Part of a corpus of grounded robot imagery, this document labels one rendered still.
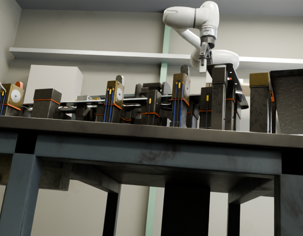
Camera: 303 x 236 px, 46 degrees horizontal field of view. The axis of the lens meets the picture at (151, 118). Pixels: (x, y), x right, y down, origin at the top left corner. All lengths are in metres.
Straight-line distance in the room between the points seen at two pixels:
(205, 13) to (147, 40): 3.61
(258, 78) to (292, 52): 3.97
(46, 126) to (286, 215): 0.78
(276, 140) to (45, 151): 0.73
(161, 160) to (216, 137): 0.19
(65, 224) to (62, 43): 2.68
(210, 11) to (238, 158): 1.00
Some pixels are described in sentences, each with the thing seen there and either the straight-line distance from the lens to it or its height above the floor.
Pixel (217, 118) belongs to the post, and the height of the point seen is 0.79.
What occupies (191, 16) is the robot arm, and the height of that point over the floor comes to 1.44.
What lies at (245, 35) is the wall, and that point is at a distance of 5.55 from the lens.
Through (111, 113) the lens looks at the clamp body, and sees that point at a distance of 1.70.
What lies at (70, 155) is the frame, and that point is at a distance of 1.20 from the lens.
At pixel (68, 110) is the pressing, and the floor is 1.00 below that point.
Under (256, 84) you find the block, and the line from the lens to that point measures 1.58.
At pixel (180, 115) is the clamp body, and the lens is 1.51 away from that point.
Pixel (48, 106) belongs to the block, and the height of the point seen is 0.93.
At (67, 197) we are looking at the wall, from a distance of 5.06.
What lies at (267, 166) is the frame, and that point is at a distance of 1.15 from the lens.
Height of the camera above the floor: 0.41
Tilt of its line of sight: 16 degrees up
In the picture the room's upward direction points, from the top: 6 degrees clockwise
